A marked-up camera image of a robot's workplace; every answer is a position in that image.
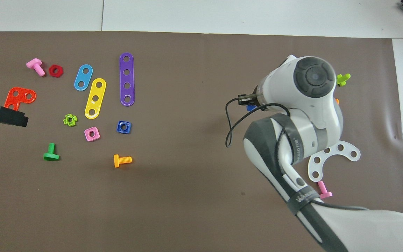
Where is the white curved five-hole plate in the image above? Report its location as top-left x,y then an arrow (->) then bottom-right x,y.
308,140 -> 361,182

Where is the brown table mat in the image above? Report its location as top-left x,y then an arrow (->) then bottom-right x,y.
0,31 -> 403,252

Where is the lime green plastic screw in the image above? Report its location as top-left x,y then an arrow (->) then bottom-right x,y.
336,73 -> 351,87

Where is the pink square plastic nut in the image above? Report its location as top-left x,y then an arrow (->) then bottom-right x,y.
84,127 -> 101,142

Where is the blue two-hole strip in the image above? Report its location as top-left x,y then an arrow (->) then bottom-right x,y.
74,64 -> 93,91

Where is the blue square plastic nut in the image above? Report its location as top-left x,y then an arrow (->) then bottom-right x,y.
116,120 -> 132,134

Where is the purple four-hole strip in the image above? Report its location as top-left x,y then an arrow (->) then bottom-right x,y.
119,52 -> 135,106

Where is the yellow three-hole strip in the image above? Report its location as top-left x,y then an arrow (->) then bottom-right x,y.
84,78 -> 107,120

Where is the yellow-orange plastic screw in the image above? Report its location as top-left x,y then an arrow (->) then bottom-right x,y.
113,154 -> 132,168

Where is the red hexagon plastic nut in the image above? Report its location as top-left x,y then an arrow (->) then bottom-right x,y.
49,64 -> 64,78

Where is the orange three-hole plate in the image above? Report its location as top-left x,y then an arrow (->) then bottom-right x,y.
4,87 -> 37,111

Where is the pink plastic screw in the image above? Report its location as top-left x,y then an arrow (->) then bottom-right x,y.
26,58 -> 46,77
318,181 -> 333,200

